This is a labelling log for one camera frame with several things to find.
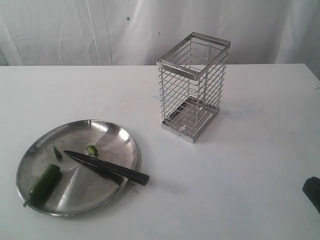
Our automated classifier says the green cucumber with stem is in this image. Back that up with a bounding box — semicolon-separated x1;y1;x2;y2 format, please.
23;164;61;207

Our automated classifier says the steel wire utensil basket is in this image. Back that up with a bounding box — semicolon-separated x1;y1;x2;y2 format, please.
156;32;231;143

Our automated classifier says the round stainless steel plate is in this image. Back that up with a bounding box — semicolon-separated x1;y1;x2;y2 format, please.
16;119;141;216

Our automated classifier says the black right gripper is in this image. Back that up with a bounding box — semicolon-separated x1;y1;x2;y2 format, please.
302;176;320;208

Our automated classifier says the black kitchen knife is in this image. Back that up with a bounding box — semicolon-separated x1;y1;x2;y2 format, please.
63;150;150;186

